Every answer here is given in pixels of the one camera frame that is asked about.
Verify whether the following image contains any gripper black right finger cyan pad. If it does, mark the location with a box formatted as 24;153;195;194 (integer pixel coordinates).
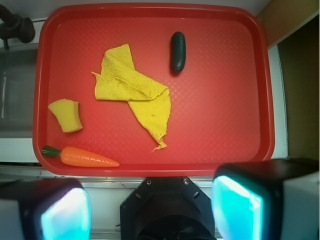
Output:
211;157;320;240

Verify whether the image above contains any yellow-green sponge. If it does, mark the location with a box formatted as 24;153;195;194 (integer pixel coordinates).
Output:
48;98;83;133

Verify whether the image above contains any orange toy carrot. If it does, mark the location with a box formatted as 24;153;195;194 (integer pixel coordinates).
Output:
41;146;120;168

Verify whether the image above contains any red plastic tray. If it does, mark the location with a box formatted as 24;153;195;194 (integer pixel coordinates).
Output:
32;3;275;177

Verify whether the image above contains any yellow cloth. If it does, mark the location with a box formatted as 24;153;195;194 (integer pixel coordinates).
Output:
94;44;172;150

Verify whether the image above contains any dark green toy cucumber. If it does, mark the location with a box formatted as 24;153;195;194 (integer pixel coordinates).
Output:
170;31;186;74

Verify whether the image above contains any dark sink faucet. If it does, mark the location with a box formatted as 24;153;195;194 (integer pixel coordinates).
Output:
0;4;36;51

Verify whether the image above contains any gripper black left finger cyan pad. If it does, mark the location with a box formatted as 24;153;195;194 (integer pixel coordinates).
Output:
0;178;92;240

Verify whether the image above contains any metal sink basin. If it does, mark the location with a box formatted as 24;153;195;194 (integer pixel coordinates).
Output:
0;49;38;139

